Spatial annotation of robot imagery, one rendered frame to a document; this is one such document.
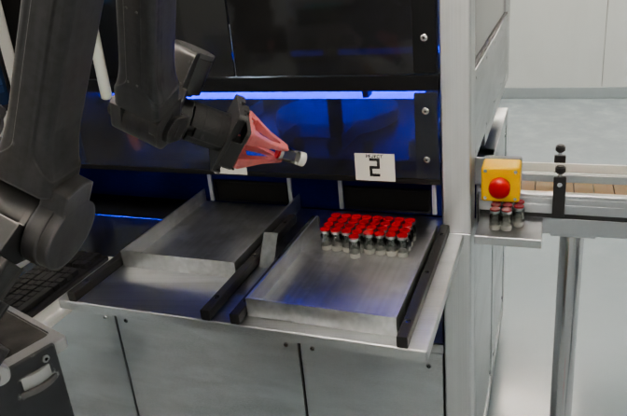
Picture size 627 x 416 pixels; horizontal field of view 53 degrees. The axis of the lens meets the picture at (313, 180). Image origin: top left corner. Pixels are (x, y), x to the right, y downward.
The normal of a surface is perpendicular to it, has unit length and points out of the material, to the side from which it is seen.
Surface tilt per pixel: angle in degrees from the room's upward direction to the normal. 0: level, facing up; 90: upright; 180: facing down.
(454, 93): 90
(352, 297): 0
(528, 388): 0
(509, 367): 0
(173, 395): 90
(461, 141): 90
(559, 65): 90
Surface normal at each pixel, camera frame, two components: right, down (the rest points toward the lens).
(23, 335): -0.09, -0.93
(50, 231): -0.04, -0.13
